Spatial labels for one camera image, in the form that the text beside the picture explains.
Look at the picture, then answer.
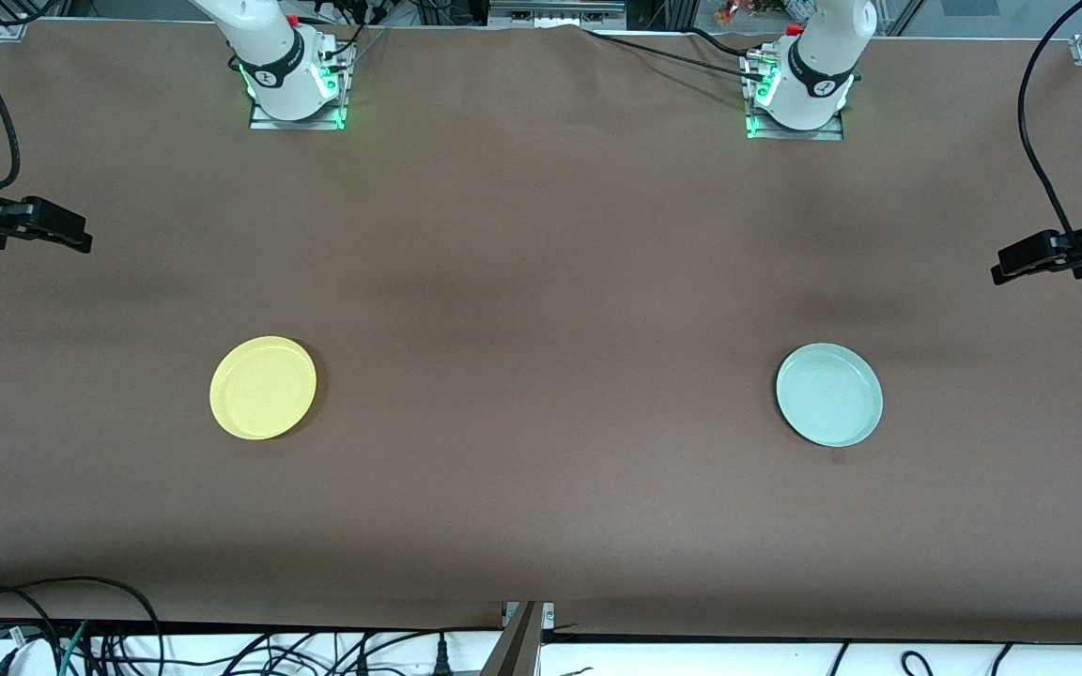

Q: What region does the pale green plate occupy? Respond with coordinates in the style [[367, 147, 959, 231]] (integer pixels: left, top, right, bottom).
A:
[[775, 342, 885, 448]]

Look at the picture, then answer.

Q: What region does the yellow plate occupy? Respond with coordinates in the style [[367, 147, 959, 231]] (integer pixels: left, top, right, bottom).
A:
[[209, 335, 318, 441]]

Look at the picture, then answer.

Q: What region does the large table cover sheet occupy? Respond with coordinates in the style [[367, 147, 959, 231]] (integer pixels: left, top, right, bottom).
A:
[[0, 19, 1082, 644]]

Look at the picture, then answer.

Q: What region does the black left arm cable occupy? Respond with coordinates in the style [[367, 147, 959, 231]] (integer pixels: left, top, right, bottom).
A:
[[1018, 0, 1082, 278]]

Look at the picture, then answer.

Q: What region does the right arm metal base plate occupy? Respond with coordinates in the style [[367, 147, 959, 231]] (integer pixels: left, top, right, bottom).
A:
[[248, 42, 351, 131]]

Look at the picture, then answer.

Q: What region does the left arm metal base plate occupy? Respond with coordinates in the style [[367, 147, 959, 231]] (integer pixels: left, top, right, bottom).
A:
[[745, 52, 845, 142]]

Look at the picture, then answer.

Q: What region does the thin black cable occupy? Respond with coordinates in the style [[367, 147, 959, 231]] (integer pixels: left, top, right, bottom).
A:
[[320, 19, 392, 71]]

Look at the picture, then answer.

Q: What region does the short black cable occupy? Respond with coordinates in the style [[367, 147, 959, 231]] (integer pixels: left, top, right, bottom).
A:
[[682, 26, 763, 59]]

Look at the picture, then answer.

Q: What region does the green cable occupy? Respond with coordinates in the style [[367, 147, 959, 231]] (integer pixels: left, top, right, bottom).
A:
[[57, 620, 91, 676]]

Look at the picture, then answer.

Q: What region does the long black cable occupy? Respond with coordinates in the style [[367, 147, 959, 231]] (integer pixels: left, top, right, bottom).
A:
[[581, 28, 767, 84]]

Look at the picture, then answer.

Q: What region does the aluminium profile post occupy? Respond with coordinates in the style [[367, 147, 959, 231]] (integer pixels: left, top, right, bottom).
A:
[[480, 601, 556, 676]]

